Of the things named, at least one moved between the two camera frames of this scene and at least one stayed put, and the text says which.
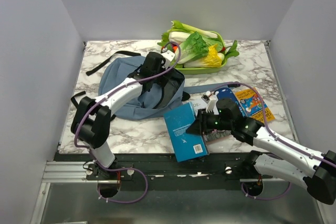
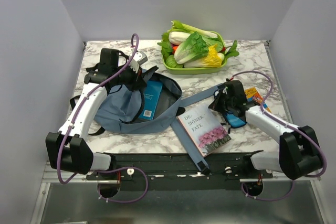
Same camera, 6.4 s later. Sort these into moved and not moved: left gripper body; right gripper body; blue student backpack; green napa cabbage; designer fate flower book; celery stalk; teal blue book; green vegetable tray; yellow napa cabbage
Moved: designer fate flower book; blue student backpack; teal blue book; left gripper body; right gripper body
Not moved: celery stalk; yellow napa cabbage; green napa cabbage; green vegetable tray
